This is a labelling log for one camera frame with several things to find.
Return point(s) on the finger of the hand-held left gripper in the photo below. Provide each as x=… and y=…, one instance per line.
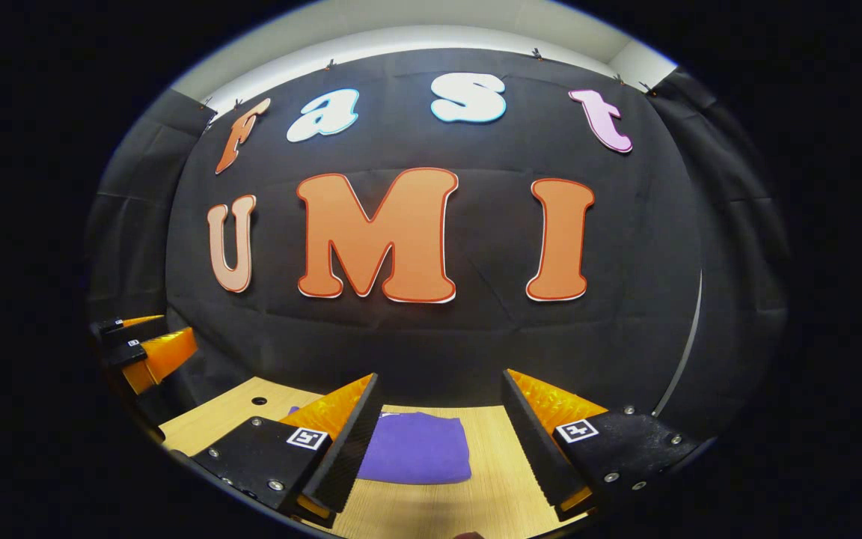
x=165, y=355
x=120, y=329

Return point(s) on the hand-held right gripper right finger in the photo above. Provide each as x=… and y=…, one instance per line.
x=539, y=457

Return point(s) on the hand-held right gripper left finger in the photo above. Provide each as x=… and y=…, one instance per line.
x=341, y=464

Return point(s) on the purple shirt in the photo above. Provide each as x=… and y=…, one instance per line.
x=416, y=449

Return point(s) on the black backdrop cloth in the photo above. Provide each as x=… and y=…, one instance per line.
x=438, y=344

